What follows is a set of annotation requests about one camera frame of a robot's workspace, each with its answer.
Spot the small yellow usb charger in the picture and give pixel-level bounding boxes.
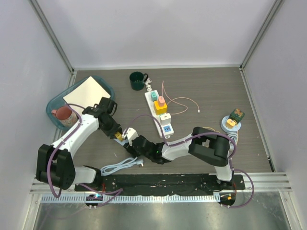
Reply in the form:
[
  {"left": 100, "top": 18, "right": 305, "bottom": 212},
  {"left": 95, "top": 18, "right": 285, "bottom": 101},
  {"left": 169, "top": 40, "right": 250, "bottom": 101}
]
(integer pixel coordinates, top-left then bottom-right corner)
[{"left": 115, "top": 132, "right": 123, "bottom": 141}]

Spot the light blue power strip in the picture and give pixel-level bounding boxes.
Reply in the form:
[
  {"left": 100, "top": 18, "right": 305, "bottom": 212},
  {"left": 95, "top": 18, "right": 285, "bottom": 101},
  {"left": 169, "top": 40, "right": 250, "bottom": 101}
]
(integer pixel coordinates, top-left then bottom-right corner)
[{"left": 114, "top": 139, "right": 128, "bottom": 146}]

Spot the white usb charger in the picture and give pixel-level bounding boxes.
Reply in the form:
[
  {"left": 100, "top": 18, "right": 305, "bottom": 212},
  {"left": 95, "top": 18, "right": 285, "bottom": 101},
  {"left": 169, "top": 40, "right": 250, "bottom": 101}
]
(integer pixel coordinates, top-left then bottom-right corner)
[{"left": 159, "top": 113, "right": 171, "bottom": 126}]

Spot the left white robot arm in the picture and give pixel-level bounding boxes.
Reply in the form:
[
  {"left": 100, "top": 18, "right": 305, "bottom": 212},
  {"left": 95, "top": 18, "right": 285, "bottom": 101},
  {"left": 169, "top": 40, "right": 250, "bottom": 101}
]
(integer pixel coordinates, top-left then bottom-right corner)
[{"left": 36, "top": 97, "right": 122, "bottom": 191}]

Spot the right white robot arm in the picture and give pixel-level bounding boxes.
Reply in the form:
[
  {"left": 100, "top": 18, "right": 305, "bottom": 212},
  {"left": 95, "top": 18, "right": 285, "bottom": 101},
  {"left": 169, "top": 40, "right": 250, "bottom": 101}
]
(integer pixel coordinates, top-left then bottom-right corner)
[{"left": 123, "top": 127, "right": 237, "bottom": 190}]

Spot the yellow cube socket adapter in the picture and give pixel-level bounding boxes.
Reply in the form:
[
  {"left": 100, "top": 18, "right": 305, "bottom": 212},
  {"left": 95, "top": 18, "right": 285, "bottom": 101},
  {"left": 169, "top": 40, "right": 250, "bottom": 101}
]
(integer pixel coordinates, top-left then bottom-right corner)
[{"left": 153, "top": 101, "right": 167, "bottom": 115}]

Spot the pink charger plug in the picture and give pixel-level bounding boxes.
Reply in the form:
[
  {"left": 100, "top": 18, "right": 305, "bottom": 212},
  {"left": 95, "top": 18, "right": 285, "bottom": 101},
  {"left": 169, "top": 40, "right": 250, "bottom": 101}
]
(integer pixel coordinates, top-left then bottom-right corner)
[{"left": 157, "top": 96, "right": 165, "bottom": 107}]

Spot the teal plug adapter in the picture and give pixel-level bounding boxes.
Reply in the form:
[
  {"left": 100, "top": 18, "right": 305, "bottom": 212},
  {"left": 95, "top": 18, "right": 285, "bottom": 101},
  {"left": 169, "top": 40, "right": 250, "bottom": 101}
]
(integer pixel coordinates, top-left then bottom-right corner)
[{"left": 150, "top": 92, "right": 158, "bottom": 102}]

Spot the round blue socket base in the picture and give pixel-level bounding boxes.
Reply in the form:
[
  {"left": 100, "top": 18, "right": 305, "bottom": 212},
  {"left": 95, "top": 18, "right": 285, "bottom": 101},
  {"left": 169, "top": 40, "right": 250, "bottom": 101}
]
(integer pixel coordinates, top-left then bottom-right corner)
[{"left": 221, "top": 116, "right": 241, "bottom": 133}]

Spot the white power strip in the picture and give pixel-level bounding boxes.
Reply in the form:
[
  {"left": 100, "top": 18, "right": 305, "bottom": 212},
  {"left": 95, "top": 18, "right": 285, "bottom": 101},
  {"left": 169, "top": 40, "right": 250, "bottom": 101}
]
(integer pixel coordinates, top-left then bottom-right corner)
[{"left": 144, "top": 90, "right": 174, "bottom": 139}]

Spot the white square board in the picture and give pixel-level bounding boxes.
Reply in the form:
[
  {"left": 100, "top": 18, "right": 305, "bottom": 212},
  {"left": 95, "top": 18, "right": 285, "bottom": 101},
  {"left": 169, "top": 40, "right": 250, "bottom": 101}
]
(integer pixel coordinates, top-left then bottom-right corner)
[{"left": 63, "top": 77, "right": 111, "bottom": 107}]

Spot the pink mug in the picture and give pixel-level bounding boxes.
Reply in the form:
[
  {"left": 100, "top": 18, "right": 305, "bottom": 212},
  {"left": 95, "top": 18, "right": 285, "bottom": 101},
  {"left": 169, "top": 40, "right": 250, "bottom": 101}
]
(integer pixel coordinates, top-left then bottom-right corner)
[{"left": 51, "top": 106, "right": 78, "bottom": 127}]

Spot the teal plastic tray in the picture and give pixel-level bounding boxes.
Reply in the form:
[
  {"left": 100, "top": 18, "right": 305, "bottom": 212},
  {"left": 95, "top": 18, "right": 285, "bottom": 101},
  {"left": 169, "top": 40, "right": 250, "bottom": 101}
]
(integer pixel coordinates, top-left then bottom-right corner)
[{"left": 46, "top": 76, "right": 115, "bottom": 131}]

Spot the dark green mug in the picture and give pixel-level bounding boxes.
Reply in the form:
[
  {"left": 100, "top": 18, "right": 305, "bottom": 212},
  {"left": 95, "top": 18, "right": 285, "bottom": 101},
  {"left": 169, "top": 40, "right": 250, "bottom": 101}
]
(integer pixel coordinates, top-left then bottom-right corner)
[{"left": 129, "top": 71, "right": 148, "bottom": 91}]

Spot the green patterned box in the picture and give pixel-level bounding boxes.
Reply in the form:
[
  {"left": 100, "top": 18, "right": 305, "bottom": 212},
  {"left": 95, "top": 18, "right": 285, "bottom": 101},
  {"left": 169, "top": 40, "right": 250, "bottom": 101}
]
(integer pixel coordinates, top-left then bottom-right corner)
[{"left": 229, "top": 108, "right": 245, "bottom": 123}]

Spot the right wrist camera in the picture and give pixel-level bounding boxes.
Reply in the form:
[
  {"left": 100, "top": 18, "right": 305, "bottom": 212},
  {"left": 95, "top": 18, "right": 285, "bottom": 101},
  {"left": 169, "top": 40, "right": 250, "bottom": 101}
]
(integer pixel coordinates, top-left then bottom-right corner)
[{"left": 122, "top": 127, "right": 139, "bottom": 146}]

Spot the light blue power cord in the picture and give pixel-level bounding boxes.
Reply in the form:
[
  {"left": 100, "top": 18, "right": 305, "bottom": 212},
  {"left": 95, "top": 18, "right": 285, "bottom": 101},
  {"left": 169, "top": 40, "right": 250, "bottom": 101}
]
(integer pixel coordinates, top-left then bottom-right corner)
[{"left": 100, "top": 157, "right": 145, "bottom": 177}]

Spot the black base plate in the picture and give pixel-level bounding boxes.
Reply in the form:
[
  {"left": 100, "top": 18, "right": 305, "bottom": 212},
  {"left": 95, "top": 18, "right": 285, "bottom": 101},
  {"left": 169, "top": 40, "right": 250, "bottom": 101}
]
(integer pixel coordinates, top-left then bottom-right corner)
[{"left": 89, "top": 173, "right": 246, "bottom": 196}]

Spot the white coiled cord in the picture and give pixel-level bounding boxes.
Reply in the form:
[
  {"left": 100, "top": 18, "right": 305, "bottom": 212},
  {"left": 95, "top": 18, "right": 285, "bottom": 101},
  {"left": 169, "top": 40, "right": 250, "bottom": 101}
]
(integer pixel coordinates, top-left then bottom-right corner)
[{"left": 144, "top": 77, "right": 154, "bottom": 93}]

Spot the grey cord with plug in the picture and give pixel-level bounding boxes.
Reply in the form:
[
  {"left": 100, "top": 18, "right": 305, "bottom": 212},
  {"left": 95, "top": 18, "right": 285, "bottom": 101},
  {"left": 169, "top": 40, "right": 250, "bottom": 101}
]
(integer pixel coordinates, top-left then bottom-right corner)
[{"left": 226, "top": 132, "right": 239, "bottom": 151}]

